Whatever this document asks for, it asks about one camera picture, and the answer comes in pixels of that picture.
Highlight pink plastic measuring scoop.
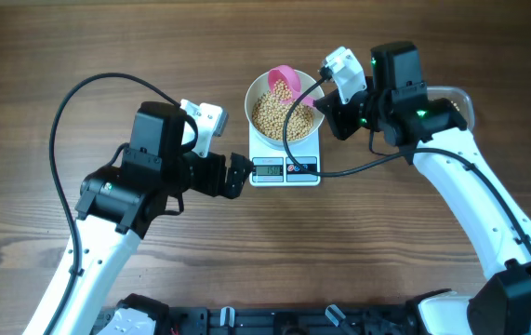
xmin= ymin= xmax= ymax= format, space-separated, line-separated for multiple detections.
xmin=267 ymin=65 xmax=303 ymax=105

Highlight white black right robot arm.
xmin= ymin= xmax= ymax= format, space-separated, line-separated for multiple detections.
xmin=315 ymin=41 xmax=531 ymax=334

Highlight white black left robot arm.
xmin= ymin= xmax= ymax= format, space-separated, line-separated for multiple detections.
xmin=25 ymin=100 xmax=252 ymax=334

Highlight white digital kitchen scale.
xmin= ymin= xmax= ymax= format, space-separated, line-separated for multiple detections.
xmin=249 ymin=127 xmax=321 ymax=187

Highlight white bowl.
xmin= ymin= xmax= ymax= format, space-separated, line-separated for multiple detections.
xmin=245 ymin=69 xmax=325 ymax=146

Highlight soybeans in white bowl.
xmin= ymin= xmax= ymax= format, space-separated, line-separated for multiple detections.
xmin=251 ymin=91 xmax=314 ymax=141

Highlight soybeans in pink scoop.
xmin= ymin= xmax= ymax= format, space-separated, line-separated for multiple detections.
xmin=272 ymin=79 xmax=293 ymax=103

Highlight pile of soybeans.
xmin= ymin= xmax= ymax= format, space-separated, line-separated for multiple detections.
xmin=451 ymin=101 xmax=460 ymax=112

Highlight clear plastic bean container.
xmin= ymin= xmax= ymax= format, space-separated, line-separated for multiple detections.
xmin=428 ymin=86 xmax=475 ymax=131

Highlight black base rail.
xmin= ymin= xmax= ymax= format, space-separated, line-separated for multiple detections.
xmin=92 ymin=304 xmax=424 ymax=335

